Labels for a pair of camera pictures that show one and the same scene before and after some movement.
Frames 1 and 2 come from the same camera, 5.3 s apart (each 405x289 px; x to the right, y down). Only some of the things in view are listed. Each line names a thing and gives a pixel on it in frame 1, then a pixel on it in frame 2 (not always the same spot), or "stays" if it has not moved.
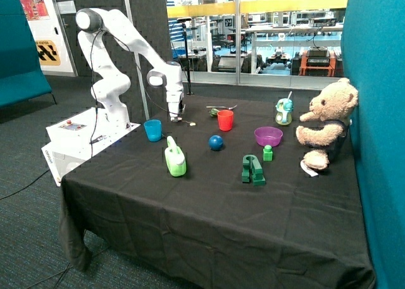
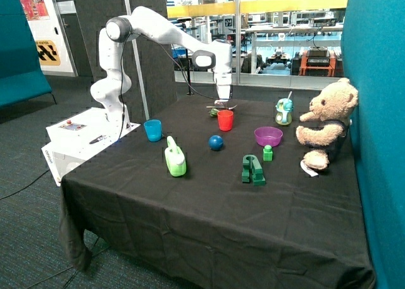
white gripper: x=173 y=98 → x=224 y=80
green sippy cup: x=285 y=107 stays
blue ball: x=216 y=142 stays
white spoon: x=192 y=124 → x=218 y=102
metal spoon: x=230 y=108 stays
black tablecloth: x=218 y=196 stays
